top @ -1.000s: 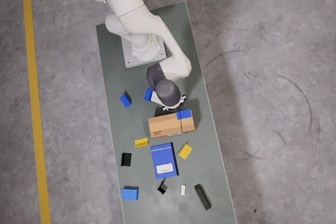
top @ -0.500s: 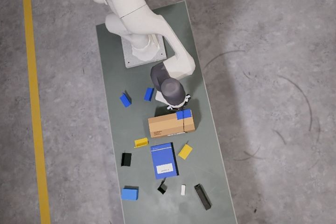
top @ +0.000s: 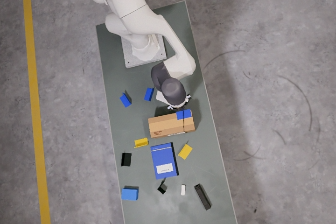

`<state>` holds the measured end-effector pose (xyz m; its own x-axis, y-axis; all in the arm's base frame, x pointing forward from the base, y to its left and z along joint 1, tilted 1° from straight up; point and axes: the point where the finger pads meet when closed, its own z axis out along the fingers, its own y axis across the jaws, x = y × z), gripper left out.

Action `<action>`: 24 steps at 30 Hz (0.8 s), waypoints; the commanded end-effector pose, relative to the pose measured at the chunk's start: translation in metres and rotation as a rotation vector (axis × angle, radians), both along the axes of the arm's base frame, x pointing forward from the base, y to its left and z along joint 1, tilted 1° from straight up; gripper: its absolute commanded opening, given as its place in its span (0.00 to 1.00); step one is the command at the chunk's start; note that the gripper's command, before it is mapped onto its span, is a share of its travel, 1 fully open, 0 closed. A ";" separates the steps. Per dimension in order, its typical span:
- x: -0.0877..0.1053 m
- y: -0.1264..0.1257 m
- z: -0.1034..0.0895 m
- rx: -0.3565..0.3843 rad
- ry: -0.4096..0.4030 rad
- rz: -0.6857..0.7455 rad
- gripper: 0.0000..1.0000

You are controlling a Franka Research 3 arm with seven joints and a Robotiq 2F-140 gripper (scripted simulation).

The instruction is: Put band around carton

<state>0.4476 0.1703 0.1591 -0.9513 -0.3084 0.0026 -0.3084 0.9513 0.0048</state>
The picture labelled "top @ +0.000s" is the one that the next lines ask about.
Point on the blue rectangular block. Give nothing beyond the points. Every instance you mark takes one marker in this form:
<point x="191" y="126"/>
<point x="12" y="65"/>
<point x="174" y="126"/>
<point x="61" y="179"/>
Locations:
<point x="130" y="194"/>

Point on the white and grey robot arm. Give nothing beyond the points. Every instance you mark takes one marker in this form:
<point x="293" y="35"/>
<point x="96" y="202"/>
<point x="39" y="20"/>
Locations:
<point x="135" y="16"/>

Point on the brown cardboard box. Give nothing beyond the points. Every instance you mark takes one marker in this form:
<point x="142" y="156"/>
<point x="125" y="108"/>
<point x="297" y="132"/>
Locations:
<point x="168" y="125"/>

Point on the blue notebook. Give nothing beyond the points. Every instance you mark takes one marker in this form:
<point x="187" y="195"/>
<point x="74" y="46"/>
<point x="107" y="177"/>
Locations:
<point x="164" y="161"/>

